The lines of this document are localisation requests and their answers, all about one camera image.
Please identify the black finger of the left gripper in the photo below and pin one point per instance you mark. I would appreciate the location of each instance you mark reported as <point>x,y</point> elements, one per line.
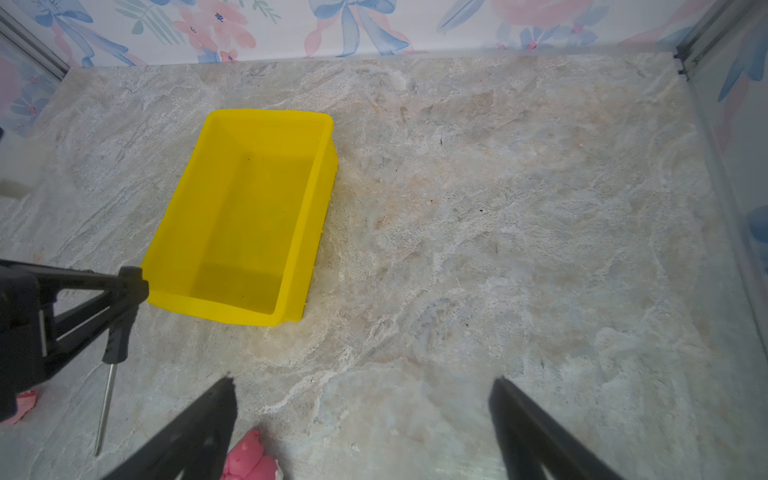
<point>113,310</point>

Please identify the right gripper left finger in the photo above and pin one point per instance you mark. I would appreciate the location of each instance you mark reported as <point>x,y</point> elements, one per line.
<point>192,446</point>

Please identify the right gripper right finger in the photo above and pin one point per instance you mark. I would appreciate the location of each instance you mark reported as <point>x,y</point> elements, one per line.
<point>534,445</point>

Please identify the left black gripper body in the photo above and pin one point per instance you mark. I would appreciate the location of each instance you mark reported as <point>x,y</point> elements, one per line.
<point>27,298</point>

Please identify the black handled screwdriver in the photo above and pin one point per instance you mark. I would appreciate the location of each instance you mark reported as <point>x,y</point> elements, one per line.
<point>111,372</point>

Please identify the yellow plastic bin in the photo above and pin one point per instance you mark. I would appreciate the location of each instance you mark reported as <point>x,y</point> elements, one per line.
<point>239,239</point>

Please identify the dark pink toy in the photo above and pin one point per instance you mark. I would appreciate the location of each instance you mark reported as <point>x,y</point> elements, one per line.
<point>249,461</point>

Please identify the light pink toy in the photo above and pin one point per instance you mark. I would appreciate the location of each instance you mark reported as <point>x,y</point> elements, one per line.
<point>25,402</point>

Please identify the left aluminium corner post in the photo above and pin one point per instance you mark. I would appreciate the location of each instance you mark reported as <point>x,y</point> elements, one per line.
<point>14,32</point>

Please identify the aluminium corner post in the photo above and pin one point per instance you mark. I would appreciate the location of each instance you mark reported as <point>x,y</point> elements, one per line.
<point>724,20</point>
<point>14,32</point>

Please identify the right aluminium corner post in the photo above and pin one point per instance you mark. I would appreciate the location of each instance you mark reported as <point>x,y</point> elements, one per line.
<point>724,20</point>

